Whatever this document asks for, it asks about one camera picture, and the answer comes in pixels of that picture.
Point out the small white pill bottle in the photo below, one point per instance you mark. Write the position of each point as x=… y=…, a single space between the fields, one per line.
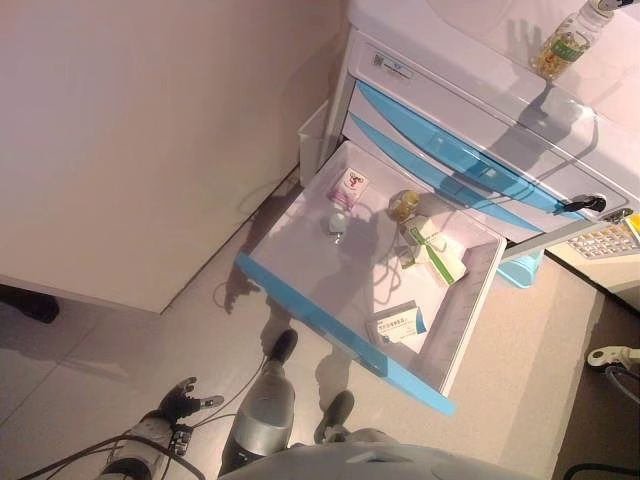
x=336 y=223

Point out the white medical cart body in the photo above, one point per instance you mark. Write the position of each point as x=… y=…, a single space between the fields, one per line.
x=475 y=65

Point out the white hospital bed frame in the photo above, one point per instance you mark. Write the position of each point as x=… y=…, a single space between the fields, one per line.
x=612 y=356

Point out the pink white medicine box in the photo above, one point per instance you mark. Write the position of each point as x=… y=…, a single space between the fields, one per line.
x=350 y=186

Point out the yellow sharps container red lid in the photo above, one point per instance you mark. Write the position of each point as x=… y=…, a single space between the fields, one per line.
x=632 y=227

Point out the blue front cart drawer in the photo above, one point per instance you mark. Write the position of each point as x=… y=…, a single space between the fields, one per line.
x=400 y=155
x=425 y=135
x=320 y=270

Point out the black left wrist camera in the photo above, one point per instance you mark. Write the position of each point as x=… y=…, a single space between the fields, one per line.
x=181 y=440

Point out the robot left leg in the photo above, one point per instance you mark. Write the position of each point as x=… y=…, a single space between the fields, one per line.
x=265 y=410

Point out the dark person shoe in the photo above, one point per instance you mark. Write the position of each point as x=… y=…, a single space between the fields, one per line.
x=30 y=305

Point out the black key in lock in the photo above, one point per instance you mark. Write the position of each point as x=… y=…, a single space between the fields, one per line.
x=585 y=204

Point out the silver cart side latch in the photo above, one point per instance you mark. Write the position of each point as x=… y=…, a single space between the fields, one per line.
x=622 y=216

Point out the grey robot torso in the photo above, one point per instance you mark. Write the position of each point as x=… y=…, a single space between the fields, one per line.
x=390 y=460

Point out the long green white box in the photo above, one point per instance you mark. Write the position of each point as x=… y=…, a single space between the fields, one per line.
x=440 y=255

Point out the white translucent side bin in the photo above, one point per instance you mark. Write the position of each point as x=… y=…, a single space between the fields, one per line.
x=312 y=145

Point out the translucent bin blue lid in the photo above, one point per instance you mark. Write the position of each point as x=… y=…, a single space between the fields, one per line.
x=520 y=270

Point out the blue white medicine box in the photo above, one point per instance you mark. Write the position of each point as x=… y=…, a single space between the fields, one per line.
x=400 y=327

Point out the clear bottle yellow capsules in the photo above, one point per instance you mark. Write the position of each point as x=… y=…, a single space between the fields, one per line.
x=405 y=204
x=565 y=45

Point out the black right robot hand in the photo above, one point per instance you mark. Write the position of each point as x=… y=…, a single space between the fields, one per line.
x=615 y=3

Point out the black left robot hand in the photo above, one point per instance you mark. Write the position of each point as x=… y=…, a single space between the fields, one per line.
x=177 y=405

